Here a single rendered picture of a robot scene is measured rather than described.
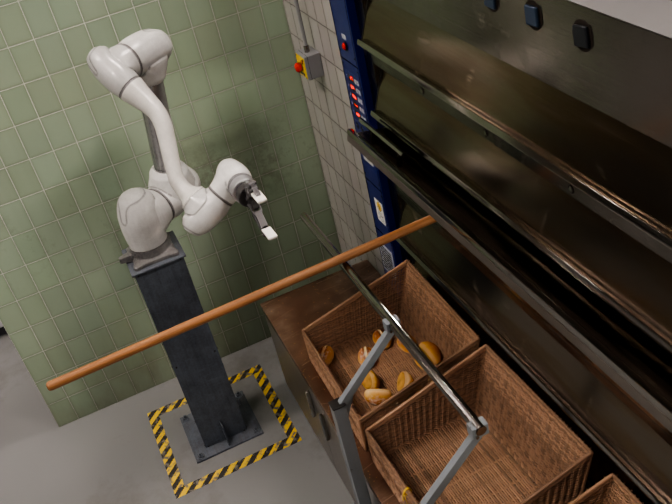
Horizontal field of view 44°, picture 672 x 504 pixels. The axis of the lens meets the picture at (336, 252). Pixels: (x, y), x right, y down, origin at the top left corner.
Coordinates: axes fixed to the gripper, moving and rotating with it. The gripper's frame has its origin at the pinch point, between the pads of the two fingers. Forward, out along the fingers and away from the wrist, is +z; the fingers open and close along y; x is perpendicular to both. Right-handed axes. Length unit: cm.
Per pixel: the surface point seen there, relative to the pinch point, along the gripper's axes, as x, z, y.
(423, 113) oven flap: -56, 3, -16
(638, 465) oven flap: -51, 106, 43
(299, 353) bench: -4, -31, 82
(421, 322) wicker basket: -47, -7, 72
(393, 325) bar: -18, 44, 22
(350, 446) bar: 4, 42, 62
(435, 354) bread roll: -42, 12, 72
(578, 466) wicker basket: -46, 89, 57
